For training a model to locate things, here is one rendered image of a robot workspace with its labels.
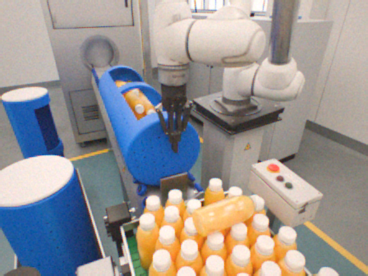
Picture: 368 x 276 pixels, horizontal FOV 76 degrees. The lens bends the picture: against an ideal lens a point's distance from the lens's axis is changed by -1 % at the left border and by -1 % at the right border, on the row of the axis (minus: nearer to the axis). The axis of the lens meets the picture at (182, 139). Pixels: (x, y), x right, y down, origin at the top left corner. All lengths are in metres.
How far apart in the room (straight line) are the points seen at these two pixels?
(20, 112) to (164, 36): 1.41
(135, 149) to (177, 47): 0.37
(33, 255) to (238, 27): 0.98
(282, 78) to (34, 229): 1.13
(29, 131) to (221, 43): 1.59
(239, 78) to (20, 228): 1.09
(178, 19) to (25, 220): 0.76
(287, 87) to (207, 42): 0.69
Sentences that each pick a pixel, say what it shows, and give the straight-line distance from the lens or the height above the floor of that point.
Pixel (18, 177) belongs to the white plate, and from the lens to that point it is 1.03.
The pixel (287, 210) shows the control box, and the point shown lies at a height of 1.06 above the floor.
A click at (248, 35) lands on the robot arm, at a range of 0.57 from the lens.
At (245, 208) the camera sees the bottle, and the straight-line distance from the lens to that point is 0.63.
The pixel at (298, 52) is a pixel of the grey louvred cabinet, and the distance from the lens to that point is 2.36.
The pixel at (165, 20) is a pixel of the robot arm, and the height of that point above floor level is 1.53.
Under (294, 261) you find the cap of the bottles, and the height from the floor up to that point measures 1.08.
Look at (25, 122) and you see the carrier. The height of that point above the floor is 0.88.
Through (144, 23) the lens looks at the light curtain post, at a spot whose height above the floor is 1.43.
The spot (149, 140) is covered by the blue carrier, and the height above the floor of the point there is 1.16.
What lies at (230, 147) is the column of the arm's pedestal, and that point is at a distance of 1.33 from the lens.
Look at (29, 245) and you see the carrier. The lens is 1.04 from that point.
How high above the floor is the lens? 1.57
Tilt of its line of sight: 30 degrees down
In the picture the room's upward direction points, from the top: straight up
